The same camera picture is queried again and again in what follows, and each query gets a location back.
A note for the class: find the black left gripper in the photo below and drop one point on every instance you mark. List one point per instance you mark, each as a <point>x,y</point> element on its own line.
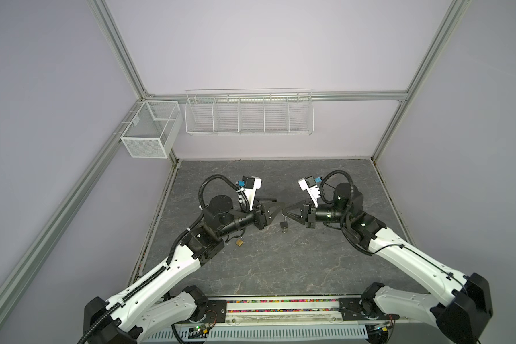
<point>261,214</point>

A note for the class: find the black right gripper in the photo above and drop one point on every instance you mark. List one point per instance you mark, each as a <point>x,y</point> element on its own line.
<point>306,218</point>

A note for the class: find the dark grey padlock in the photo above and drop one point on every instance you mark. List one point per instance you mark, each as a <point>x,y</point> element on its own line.
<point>284,226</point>

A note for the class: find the brass padlock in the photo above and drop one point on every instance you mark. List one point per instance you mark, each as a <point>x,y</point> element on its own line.
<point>239,242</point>

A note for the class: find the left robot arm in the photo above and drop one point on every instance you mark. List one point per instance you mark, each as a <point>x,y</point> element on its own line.
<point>141,310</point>

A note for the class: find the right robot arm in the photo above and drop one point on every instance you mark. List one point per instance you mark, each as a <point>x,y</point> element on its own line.
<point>459,305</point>

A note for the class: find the white mesh box basket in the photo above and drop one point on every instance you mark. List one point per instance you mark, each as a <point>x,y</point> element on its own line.
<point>153,129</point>

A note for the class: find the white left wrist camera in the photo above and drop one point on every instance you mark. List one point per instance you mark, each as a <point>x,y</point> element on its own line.
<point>248,187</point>

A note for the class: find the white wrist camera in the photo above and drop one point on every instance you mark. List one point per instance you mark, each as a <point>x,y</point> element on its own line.
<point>248,187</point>
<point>311,184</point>

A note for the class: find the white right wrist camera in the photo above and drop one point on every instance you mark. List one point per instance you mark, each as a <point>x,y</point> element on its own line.
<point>311,184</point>

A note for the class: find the white wire shelf basket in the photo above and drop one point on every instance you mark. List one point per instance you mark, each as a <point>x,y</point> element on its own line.
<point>250,112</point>

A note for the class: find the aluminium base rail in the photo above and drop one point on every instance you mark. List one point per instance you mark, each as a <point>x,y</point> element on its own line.
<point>282,320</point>

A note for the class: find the aluminium enclosure frame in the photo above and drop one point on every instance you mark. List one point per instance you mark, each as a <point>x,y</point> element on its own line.
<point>32,261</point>

